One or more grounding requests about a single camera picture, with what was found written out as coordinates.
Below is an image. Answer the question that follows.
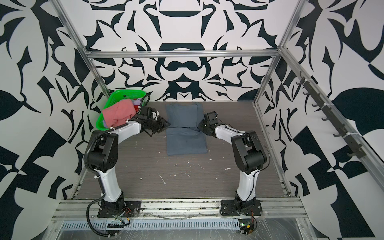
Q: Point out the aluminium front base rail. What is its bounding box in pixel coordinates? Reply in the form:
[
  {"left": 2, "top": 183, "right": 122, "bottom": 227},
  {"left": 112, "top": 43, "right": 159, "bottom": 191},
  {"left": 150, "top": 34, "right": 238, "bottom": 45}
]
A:
[{"left": 52, "top": 197, "right": 308, "bottom": 221}]

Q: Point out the aluminium frame left post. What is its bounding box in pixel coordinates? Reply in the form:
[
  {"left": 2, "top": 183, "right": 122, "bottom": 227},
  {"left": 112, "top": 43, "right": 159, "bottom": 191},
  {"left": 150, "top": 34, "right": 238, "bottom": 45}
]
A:
[{"left": 49, "top": 0, "right": 110, "bottom": 98}]

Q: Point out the black wall hook rail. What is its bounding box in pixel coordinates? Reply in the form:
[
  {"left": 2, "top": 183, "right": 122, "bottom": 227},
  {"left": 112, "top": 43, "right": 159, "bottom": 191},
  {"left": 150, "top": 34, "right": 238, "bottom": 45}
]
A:
[{"left": 297, "top": 72, "right": 367, "bottom": 159}]

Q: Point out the white slotted cable duct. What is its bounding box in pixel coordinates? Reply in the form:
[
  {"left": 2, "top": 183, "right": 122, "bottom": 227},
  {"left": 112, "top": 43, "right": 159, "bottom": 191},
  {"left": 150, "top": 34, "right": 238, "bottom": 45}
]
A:
[{"left": 59, "top": 218, "right": 241, "bottom": 231}]

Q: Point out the green plastic basket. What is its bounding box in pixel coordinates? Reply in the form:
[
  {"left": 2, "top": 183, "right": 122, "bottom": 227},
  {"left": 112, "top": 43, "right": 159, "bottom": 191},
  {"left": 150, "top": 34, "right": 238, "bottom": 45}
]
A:
[{"left": 96, "top": 89, "right": 146, "bottom": 131}]

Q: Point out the small electronics board with wires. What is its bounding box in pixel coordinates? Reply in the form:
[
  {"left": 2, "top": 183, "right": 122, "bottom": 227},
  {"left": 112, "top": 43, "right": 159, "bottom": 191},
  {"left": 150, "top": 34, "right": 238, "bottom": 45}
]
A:
[{"left": 239, "top": 217, "right": 258, "bottom": 235}]

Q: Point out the aluminium frame back crossbar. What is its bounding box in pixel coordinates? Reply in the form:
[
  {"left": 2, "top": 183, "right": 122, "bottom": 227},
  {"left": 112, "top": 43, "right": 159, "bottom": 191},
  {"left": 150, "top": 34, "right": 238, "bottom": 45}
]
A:
[{"left": 85, "top": 50, "right": 278, "bottom": 59}]

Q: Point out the pink t shirt in basket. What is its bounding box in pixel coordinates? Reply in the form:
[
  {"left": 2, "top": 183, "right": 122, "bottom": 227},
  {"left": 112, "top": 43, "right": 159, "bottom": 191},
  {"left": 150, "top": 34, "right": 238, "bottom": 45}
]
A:
[{"left": 102, "top": 99, "right": 137, "bottom": 128}]

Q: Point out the purple garment in basket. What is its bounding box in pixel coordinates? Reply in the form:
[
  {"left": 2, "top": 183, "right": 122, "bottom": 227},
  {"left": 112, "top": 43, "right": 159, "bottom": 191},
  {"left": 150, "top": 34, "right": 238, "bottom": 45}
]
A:
[{"left": 132, "top": 98, "right": 142, "bottom": 106}]

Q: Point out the grey blue t shirt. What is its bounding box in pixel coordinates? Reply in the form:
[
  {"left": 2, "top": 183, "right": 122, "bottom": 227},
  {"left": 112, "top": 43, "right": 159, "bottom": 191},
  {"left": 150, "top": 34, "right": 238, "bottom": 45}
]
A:
[{"left": 166, "top": 103, "right": 208, "bottom": 156}]

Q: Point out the aluminium frame corner post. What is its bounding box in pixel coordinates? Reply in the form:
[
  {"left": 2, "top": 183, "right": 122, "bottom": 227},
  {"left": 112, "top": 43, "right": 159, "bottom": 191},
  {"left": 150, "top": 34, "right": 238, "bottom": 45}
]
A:
[{"left": 253, "top": 0, "right": 308, "bottom": 105}]

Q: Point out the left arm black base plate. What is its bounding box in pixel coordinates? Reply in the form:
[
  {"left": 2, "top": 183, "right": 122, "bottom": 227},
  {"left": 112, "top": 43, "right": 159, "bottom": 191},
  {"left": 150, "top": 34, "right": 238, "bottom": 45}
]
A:
[{"left": 97, "top": 200, "right": 142, "bottom": 218}]

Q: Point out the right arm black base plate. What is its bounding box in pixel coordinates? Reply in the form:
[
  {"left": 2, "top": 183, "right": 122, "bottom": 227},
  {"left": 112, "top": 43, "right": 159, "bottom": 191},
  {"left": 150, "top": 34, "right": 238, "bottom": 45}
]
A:
[{"left": 220, "top": 198, "right": 263, "bottom": 217}]

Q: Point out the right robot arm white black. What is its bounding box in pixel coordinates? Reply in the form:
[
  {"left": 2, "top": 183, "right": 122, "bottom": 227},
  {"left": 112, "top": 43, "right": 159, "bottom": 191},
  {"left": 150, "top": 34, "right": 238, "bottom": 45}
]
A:
[{"left": 198, "top": 112, "right": 269, "bottom": 216}]

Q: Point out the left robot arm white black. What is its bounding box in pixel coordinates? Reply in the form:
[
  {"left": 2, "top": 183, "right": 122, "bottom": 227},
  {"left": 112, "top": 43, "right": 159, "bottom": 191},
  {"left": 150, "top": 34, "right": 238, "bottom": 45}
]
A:
[{"left": 84, "top": 107, "right": 171, "bottom": 215}]

